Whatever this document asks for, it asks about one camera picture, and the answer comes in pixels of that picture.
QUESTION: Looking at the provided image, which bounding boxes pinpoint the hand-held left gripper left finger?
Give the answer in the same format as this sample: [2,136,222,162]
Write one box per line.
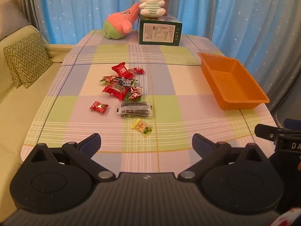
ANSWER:
[28,133,116,182]

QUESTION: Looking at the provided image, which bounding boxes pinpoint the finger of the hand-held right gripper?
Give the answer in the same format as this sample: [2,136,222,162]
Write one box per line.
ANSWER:
[283,119,301,130]
[255,123,284,144]

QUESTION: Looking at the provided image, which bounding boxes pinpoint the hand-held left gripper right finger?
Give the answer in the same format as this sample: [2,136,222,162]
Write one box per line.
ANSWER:
[177,133,268,182]

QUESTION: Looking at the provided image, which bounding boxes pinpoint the shiny red foil candy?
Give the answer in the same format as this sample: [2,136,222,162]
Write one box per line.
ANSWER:
[89,101,109,115]

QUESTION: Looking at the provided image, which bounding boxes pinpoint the yellow green candy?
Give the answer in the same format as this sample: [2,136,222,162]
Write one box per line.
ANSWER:
[131,118,153,137]

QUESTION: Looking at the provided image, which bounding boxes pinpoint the clear packet dark sticks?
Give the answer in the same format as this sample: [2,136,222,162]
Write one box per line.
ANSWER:
[116,101,154,118]

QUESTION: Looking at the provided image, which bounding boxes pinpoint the orange plastic tray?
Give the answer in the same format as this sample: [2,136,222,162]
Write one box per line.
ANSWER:
[197,52,270,110]

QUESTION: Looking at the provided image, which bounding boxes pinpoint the large red snack packet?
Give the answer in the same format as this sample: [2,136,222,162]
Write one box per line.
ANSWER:
[102,81,131,101]

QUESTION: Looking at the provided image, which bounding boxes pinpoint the brown red candy packet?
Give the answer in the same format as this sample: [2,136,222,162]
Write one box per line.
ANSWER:
[125,86,143,102]

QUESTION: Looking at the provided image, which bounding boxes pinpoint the green red candy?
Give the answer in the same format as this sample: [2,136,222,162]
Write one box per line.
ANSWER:
[99,75,117,84]

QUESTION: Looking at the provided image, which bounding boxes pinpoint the dark packet green ends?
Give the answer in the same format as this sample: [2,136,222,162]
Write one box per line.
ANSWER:
[114,76,138,87]

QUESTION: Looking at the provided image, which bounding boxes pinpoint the red packet white label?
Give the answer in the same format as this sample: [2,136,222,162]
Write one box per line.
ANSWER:
[111,62,134,79]

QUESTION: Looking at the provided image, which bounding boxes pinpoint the grey lace-trimmed cloth cover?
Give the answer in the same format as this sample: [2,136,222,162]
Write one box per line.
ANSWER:
[270,108,301,129]

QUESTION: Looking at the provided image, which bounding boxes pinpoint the checked pastel tablecloth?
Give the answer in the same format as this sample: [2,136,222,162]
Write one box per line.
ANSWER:
[21,29,278,172]

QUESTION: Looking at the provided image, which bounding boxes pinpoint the red white printed clothing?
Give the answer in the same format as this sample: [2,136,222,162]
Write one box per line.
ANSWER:
[270,208,301,226]

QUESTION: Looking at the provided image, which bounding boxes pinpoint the light green sofa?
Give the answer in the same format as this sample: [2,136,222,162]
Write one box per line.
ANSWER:
[0,25,78,217]

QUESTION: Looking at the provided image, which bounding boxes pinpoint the green zigzag cushion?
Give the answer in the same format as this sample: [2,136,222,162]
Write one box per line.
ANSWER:
[3,32,53,89]
[9,63,24,89]

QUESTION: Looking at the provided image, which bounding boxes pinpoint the grey star curtain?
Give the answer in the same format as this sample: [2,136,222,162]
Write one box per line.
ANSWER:
[20,0,49,44]
[210,0,301,113]

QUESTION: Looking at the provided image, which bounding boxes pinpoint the green cardboard box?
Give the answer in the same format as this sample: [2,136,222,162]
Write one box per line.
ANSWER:
[138,14,183,46]

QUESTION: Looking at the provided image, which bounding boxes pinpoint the pink green plush toy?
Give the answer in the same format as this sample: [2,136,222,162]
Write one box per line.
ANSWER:
[103,3,141,39]

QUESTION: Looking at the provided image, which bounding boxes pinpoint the blue star curtain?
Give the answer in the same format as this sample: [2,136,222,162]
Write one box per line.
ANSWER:
[43,0,217,45]

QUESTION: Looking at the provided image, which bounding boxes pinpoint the grey cushion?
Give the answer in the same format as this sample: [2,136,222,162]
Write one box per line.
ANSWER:
[0,0,30,40]

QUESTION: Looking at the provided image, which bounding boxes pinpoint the white rabbit plush toy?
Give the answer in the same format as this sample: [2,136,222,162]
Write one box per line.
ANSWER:
[138,0,166,17]

